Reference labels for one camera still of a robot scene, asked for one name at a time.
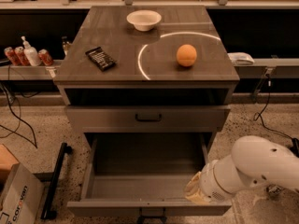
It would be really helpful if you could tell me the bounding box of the grey drawer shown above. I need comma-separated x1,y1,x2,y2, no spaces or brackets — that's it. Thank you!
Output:
65,105,230,133
67,133,231,223

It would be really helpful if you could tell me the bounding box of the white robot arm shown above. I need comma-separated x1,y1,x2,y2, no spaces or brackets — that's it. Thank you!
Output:
185,135,299,204

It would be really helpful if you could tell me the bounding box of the grey drawer cabinet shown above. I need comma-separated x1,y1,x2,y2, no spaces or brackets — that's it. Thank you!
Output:
53,5,241,147

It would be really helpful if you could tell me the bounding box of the grey top drawer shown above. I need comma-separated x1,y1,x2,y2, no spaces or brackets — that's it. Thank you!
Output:
65,105,230,133

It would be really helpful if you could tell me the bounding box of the red soda can middle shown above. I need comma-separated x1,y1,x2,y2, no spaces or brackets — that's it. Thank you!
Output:
14,47,30,66

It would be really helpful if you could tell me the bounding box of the red soda can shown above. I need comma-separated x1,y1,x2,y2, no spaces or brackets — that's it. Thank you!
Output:
14,47,30,66
4,47,21,65
38,49,53,66

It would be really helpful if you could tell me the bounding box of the small floor debris object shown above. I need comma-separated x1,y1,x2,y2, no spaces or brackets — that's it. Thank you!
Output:
266,185,282,199

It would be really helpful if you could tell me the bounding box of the orange fruit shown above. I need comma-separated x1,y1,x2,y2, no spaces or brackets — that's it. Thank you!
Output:
177,44,197,67

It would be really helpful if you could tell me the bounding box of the white folded cloth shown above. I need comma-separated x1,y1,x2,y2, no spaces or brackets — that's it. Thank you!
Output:
228,52,254,65

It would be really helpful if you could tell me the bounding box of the grey side shelf right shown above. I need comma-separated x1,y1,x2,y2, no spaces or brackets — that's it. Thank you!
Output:
235,58,299,79

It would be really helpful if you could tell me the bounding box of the grey side shelf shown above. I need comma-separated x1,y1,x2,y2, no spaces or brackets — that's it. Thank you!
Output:
0,60,62,81
235,58,299,79

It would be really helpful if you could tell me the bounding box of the black metal bar stand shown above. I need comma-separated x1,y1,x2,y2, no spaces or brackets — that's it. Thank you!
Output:
40,143,72,220

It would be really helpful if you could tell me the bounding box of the black snack bar packet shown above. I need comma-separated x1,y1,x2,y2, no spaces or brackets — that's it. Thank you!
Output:
85,47,116,72

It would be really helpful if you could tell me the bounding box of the cardboard box with print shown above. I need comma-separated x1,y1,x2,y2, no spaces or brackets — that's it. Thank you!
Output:
0,145,44,224

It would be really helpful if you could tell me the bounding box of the white bowl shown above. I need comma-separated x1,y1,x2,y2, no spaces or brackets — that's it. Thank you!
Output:
126,10,162,32

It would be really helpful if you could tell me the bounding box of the small glass bottle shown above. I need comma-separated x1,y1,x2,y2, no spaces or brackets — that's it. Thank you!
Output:
62,36,71,55

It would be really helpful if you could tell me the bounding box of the red soda can right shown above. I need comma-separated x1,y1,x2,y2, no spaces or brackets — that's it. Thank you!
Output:
38,49,53,66

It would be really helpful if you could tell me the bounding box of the white pump bottle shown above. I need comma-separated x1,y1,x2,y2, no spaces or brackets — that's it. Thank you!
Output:
21,36,41,66

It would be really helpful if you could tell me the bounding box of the grey side shelf left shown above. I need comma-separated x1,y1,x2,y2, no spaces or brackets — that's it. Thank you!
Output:
0,60,62,81

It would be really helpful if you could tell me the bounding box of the red soda can left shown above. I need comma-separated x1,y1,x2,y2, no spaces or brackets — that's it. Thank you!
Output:
4,47,21,65

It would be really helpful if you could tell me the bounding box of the black floor cable right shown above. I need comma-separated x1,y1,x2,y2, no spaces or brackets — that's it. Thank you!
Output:
252,73,299,157

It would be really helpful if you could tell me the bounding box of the black floor cable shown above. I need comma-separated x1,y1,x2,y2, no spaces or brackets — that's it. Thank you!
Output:
0,83,39,149
252,73,299,157

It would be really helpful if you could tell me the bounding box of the black floor cable left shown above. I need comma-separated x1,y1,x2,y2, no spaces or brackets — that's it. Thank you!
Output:
0,83,39,149

